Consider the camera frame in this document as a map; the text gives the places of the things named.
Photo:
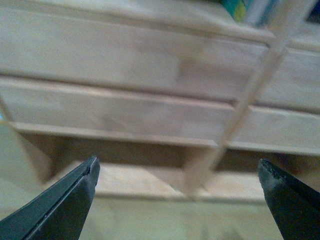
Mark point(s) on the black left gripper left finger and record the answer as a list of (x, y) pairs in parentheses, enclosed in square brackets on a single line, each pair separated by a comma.
[(58, 213)]

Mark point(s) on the right upper wooden drawer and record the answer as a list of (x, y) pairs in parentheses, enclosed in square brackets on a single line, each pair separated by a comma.
[(296, 84)]

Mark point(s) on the teal hardcover book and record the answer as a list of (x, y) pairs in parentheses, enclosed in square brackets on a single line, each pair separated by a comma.
[(237, 8)]

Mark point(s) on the thin white paperback book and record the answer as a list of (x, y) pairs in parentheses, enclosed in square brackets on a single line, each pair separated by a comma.
[(258, 11)]

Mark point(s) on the wooden bookshelf unit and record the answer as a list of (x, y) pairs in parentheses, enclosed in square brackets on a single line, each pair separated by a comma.
[(148, 166)]

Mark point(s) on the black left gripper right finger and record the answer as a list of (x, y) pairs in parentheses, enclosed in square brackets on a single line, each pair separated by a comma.
[(294, 205)]

